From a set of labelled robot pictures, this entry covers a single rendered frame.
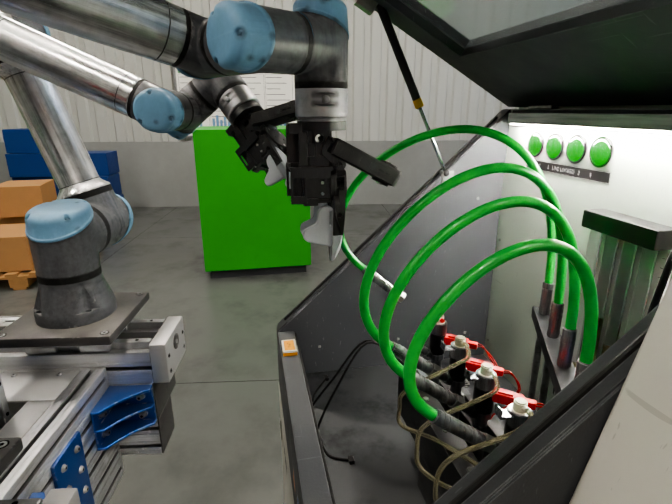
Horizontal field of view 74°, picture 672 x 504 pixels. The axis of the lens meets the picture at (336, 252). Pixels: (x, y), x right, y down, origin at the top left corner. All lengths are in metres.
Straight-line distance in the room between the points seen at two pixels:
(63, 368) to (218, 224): 3.03
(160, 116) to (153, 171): 6.67
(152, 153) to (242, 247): 3.74
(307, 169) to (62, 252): 0.54
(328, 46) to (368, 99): 6.57
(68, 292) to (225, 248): 3.10
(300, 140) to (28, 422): 0.66
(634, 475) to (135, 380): 0.87
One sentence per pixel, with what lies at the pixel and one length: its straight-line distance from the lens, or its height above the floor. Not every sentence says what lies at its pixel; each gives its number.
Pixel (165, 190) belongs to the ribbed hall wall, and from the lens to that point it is 7.53.
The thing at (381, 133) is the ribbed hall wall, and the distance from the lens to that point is 7.23.
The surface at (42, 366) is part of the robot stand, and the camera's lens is 1.11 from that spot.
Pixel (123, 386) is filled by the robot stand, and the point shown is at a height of 0.90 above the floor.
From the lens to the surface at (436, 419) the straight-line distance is 0.56.
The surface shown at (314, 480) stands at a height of 0.95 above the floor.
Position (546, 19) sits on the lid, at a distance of 0.80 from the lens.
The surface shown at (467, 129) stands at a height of 1.42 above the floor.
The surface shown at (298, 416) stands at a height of 0.95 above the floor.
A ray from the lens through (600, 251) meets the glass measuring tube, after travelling 0.87.
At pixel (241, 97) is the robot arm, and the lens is 0.95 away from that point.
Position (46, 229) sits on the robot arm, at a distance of 0.99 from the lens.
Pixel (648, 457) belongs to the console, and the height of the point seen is 1.17.
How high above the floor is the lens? 1.45
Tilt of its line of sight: 18 degrees down
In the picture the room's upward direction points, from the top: straight up
